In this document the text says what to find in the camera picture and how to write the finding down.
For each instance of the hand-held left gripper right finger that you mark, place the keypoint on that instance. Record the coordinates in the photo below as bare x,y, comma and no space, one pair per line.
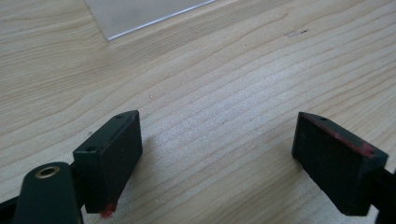
333,165

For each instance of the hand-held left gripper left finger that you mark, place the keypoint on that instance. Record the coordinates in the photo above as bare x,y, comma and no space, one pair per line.
107,161

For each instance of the clear plastic sheet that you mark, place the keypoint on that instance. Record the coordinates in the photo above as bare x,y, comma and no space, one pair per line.
130,14

